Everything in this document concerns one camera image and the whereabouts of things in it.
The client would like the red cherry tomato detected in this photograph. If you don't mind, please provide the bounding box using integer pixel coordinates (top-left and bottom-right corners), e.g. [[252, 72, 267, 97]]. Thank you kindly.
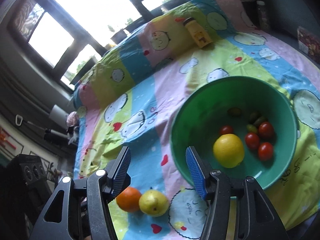
[[258, 121, 274, 139], [258, 142, 273, 161]]

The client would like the yellow lemon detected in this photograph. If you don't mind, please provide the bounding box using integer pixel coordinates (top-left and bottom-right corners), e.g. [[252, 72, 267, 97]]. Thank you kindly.
[[213, 134, 245, 168]]

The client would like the white lamp shade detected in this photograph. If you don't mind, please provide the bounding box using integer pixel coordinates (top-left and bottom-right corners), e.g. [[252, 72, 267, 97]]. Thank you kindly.
[[49, 105, 68, 128]]

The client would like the small green olive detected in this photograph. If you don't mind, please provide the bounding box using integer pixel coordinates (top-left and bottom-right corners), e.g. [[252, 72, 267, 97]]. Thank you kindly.
[[246, 124, 258, 134]]

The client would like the pink crumpled cloth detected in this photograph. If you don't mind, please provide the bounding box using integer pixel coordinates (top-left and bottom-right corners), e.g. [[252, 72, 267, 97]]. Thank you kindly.
[[66, 111, 79, 127]]

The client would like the green olive fruit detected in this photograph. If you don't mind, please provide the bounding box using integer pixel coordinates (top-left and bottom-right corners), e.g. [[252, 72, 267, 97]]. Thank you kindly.
[[227, 107, 242, 118]]

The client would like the dark window frame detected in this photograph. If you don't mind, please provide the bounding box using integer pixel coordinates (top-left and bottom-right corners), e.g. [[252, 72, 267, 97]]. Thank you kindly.
[[7, 0, 196, 91]]

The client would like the yellow pear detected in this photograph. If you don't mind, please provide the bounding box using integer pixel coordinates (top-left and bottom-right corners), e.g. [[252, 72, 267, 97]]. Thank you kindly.
[[139, 187, 169, 217]]

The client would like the snack packet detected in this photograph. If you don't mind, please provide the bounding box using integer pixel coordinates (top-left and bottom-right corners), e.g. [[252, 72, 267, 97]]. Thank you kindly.
[[297, 26, 320, 64]]

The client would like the dark jar by sofa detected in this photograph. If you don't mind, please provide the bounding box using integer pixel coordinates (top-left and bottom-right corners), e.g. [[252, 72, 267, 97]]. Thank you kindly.
[[257, 1, 270, 32]]

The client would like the orange fruit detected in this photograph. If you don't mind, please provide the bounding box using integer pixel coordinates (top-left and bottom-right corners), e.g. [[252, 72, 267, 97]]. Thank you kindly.
[[116, 186, 142, 213]]

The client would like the green plastic bowl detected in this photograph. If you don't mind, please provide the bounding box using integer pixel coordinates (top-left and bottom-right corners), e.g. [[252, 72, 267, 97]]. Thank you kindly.
[[170, 76, 299, 189]]

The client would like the dark grey sofa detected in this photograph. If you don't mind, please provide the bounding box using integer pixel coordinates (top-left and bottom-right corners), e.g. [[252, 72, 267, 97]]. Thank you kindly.
[[242, 0, 320, 68]]

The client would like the black plant pot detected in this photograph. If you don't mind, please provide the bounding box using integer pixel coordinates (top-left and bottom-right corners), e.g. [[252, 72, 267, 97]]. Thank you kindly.
[[111, 29, 127, 44]]

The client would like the colourful cartoon bed sheet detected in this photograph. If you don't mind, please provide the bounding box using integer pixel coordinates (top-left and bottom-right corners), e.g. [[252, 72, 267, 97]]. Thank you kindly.
[[74, 0, 319, 239]]

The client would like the yellow bear bottle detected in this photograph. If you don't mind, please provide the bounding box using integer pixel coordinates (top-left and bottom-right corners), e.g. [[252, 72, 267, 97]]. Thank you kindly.
[[183, 17, 213, 49]]

